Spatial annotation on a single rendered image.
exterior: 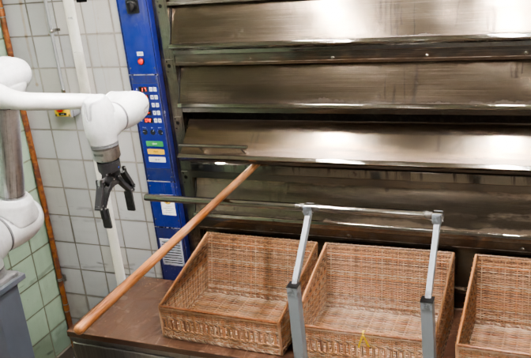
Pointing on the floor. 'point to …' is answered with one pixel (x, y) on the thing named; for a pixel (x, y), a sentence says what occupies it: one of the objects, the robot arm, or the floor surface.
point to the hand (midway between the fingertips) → (119, 216)
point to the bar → (304, 253)
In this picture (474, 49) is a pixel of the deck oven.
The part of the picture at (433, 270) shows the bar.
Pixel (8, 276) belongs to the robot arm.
